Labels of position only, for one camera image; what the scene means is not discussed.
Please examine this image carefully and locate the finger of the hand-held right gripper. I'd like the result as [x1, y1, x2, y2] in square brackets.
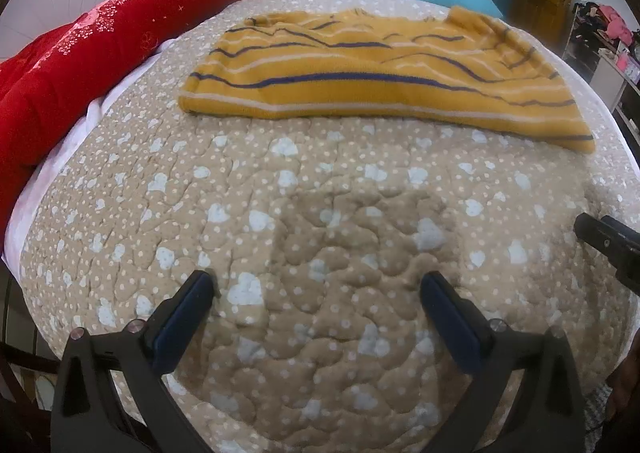
[572, 212, 640, 295]

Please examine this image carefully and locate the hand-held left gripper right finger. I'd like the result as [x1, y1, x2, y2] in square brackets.
[420, 270, 586, 453]

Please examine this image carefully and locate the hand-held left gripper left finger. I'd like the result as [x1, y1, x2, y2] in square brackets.
[50, 269, 221, 453]

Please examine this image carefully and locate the yellow striped knit sweater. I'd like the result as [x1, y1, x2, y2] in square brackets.
[179, 6, 597, 155]

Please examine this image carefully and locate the beige dotted bedspread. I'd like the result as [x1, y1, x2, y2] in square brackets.
[4, 0, 640, 453]

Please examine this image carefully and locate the white shelf cabinet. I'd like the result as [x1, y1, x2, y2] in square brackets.
[590, 48, 640, 139]

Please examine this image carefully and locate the dark wooden chair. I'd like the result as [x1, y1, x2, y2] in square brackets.
[0, 258, 66, 453]

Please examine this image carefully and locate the cluttered storage rack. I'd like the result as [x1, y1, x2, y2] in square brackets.
[567, 0, 632, 80]

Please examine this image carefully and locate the pink cloth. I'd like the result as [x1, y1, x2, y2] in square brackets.
[597, 4, 634, 42]

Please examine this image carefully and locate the red embroidered quilt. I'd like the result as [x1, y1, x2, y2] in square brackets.
[0, 0, 312, 254]

